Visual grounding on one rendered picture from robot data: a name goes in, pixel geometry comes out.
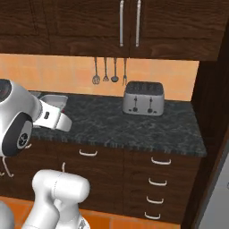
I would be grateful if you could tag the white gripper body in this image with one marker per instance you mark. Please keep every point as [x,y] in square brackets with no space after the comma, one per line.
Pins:
[64,122]

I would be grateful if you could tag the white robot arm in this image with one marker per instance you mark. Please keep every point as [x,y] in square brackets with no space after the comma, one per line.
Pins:
[16,125]

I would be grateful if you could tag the white tupperware container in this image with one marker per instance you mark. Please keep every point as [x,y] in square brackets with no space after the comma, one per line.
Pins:
[56,100]

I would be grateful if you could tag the dark wood drawer front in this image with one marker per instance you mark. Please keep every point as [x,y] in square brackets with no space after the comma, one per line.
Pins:
[134,199]
[107,153]
[137,162]
[132,213]
[135,182]

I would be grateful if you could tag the hanging metal spatula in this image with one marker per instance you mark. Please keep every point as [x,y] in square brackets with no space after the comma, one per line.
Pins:
[106,78]

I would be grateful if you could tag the hanging metal ladle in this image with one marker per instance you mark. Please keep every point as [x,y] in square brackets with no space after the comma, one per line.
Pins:
[114,79]

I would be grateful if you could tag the dark wood base cupboard door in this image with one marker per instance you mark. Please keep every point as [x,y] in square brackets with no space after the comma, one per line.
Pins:
[104,184]

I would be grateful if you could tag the hanging metal fork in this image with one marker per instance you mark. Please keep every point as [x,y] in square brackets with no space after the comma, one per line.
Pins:
[125,78]

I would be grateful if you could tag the silver four-slot toaster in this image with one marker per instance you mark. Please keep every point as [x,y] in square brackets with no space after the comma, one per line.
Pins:
[143,103]

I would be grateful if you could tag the tall dark wood cabinet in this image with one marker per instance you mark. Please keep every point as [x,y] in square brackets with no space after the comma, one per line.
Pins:
[211,98]

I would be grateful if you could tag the grey fridge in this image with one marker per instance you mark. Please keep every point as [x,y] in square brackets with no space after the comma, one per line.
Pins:
[219,202]

